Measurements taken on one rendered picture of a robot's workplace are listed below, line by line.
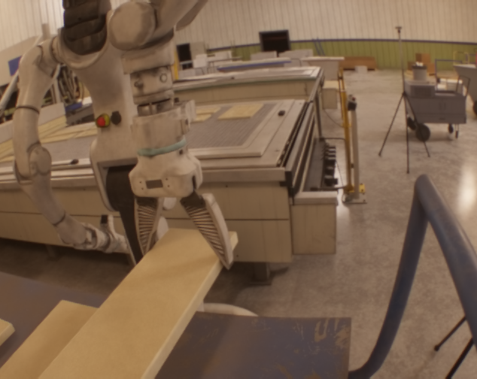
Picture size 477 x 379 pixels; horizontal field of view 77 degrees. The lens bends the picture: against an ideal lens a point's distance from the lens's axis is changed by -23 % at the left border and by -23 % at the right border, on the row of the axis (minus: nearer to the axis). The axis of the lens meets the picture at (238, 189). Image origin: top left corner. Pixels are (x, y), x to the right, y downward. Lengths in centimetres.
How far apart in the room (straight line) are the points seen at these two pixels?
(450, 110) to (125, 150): 489
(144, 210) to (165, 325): 20
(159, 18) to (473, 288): 44
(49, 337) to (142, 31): 52
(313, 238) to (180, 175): 161
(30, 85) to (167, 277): 68
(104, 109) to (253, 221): 128
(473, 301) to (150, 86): 43
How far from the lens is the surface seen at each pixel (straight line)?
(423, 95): 529
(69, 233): 111
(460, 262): 28
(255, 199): 198
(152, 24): 47
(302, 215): 200
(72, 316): 70
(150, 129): 48
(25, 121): 99
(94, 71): 88
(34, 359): 65
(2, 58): 682
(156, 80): 49
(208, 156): 206
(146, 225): 59
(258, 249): 212
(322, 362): 54
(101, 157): 101
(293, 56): 1212
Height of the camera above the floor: 146
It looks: 22 degrees down
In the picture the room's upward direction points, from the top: 8 degrees counter-clockwise
